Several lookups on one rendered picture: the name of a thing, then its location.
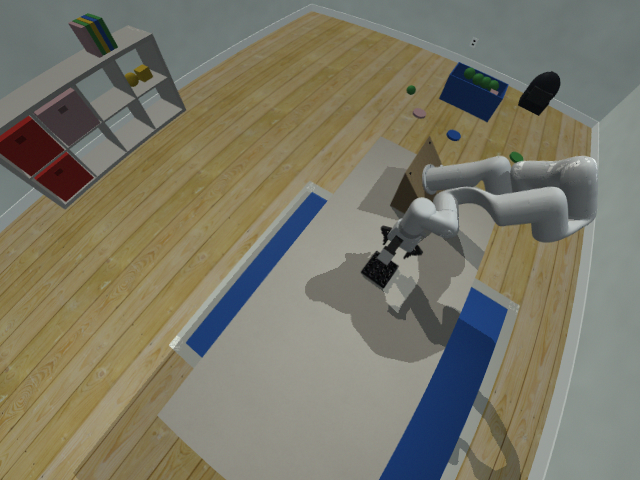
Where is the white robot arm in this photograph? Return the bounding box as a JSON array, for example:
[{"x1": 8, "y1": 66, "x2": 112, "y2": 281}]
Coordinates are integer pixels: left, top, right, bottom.
[{"x1": 399, "y1": 156, "x2": 598, "y2": 242}]

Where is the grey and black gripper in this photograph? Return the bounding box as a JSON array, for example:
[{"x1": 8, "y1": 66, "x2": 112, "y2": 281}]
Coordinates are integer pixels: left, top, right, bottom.
[{"x1": 381, "y1": 219, "x2": 423, "y2": 259}]

